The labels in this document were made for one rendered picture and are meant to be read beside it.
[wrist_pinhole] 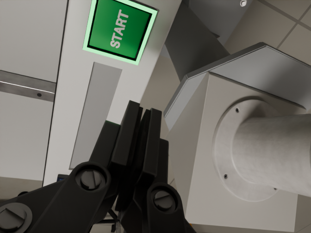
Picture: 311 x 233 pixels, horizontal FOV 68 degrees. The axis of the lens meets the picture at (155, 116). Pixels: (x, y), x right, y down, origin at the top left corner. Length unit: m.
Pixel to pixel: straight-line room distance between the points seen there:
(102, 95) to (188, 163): 0.21
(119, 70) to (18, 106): 0.27
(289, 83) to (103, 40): 0.41
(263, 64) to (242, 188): 0.23
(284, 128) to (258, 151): 0.05
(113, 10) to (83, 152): 0.20
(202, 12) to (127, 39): 1.05
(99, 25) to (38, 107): 0.28
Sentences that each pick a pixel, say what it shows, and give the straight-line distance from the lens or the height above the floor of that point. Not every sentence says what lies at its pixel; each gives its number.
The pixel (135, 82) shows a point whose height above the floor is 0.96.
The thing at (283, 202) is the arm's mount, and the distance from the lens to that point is 0.55.
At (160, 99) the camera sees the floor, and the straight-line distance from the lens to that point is 1.47.
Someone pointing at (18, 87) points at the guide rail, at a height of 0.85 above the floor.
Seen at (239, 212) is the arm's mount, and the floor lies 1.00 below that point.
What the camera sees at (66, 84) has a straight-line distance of 0.27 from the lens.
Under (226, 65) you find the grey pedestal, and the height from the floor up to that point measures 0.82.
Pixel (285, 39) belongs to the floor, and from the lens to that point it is 1.57.
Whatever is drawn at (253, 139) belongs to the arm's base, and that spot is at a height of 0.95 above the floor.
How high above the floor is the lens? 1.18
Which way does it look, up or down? 49 degrees down
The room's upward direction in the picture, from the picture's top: 169 degrees clockwise
